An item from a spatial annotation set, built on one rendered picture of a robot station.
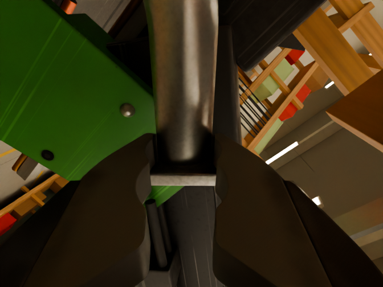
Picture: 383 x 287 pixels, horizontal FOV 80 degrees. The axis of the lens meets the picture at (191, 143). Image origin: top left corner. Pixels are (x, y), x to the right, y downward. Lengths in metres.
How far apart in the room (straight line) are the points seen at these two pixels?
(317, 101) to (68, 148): 9.36
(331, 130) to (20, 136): 7.55
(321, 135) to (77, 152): 7.51
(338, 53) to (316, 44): 0.08
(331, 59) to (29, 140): 0.91
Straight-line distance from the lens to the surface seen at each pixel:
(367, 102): 0.67
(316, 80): 3.98
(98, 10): 0.70
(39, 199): 5.96
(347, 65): 0.99
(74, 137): 0.20
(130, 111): 0.18
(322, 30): 0.96
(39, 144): 0.22
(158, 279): 0.26
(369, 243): 4.28
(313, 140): 7.64
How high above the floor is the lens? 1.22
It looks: 7 degrees up
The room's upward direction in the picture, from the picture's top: 136 degrees clockwise
